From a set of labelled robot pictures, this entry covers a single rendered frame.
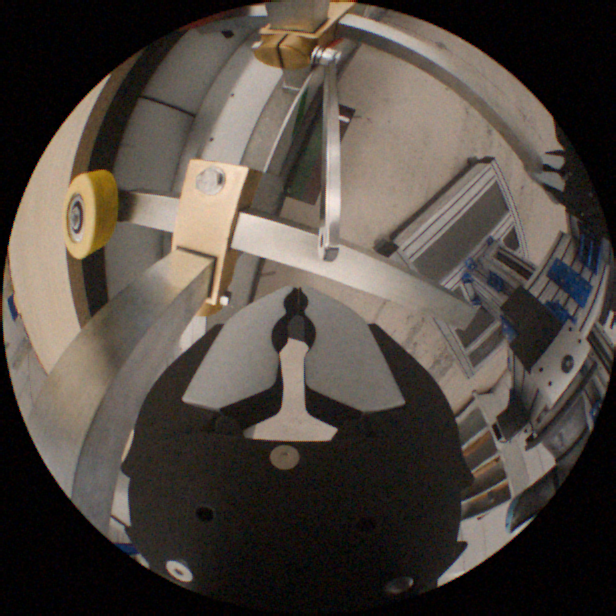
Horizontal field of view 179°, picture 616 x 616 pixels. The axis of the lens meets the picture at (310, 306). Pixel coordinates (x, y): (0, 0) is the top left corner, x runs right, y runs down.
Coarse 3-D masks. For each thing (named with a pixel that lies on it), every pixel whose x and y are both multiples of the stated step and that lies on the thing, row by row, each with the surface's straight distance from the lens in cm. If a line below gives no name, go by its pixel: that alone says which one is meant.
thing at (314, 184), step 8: (344, 112) 34; (352, 112) 35; (344, 120) 34; (344, 128) 33; (320, 160) 32; (320, 168) 32; (312, 176) 32; (320, 176) 32; (312, 184) 32; (320, 184) 32; (304, 192) 32; (312, 192) 32; (312, 200) 32
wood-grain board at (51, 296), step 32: (128, 64) 30; (96, 96) 28; (64, 128) 34; (96, 128) 28; (64, 160) 29; (32, 192) 46; (64, 192) 27; (32, 224) 44; (32, 256) 47; (64, 256) 28; (32, 288) 55; (64, 288) 32; (32, 320) 75; (64, 320) 38; (128, 448) 99
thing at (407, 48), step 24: (216, 24) 30; (240, 24) 29; (264, 24) 28; (360, 24) 25; (384, 48) 26; (408, 48) 25; (432, 48) 27; (432, 72) 27; (456, 72) 26; (480, 96) 27; (504, 120) 29; (528, 144) 32; (528, 168) 35
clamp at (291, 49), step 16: (336, 16) 24; (272, 32) 22; (288, 32) 21; (304, 32) 21; (320, 32) 21; (256, 48) 22; (272, 48) 21; (288, 48) 20; (304, 48) 20; (272, 64) 23; (288, 64) 23; (304, 64) 22
